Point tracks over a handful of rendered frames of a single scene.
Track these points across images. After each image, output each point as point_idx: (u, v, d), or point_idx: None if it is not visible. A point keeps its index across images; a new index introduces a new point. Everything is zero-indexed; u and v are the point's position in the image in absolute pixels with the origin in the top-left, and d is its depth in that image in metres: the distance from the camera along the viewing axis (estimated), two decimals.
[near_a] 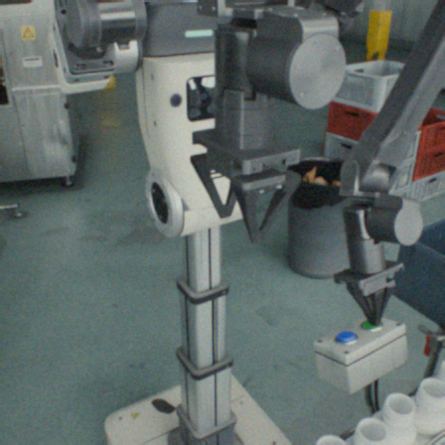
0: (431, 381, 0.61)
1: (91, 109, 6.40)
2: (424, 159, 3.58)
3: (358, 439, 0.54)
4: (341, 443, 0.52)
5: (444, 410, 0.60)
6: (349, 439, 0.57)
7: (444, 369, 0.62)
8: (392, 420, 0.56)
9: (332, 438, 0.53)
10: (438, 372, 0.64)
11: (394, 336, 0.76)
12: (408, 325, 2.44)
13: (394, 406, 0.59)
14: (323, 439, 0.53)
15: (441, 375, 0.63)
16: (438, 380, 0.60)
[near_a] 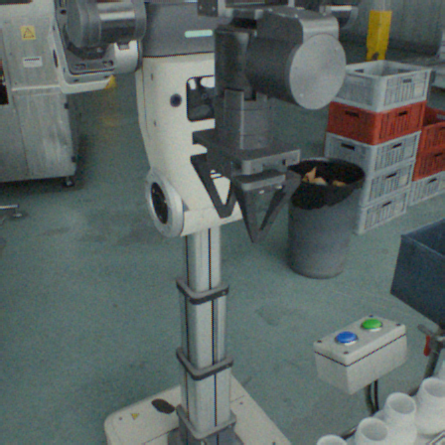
0: (433, 381, 0.61)
1: (91, 109, 6.40)
2: (424, 159, 3.58)
3: (359, 438, 0.54)
4: (341, 442, 0.52)
5: None
6: (351, 438, 0.57)
7: None
8: (394, 420, 0.56)
9: (332, 438, 0.53)
10: (439, 373, 0.64)
11: (394, 336, 0.75)
12: (408, 325, 2.44)
13: (394, 406, 0.59)
14: (323, 439, 0.53)
15: (443, 376, 0.63)
16: (440, 380, 0.60)
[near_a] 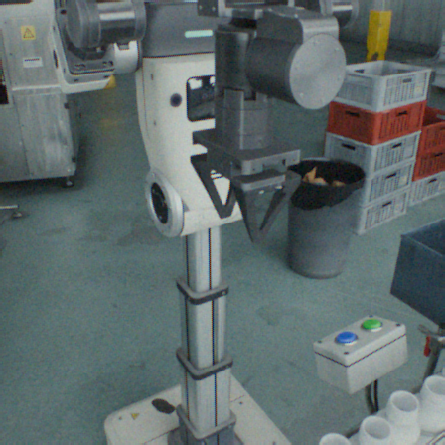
0: (439, 380, 0.61)
1: (91, 109, 6.40)
2: (424, 159, 3.58)
3: (361, 434, 0.54)
4: (343, 439, 0.53)
5: None
6: (356, 435, 0.58)
7: None
8: (400, 419, 0.56)
9: (333, 436, 0.53)
10: (444, 373, 0.64)
11: (394, 336, 0.75)
12: (408, 325, 2.44)
13: (395, 404, 0.60)
14: (325, 438, 0.53)
15: None
16: None
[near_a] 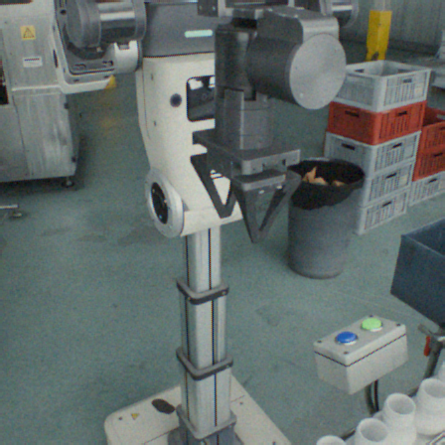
0: (433, 382, 0.60)
1: (91, 109, 6.40)
2: (424, 159, 3.58)
3: (358, 439, 0.54)
4: (341, 443, 0.52)
5: (444, 412, 0.60)
6: (350, 439, 0.57)
7: None
8: (394, 421, 0.56)
9: (332, 438, 0.53)
10: (439, 374, 0.63)
11: (394, 336, 0.75)
12: (408, 325, 2.44)
13: (393, 406, 0.59)
14: (323, 439, 0.53)
15: (443, 377, 0.62)
16: (440, 381, 0.60)
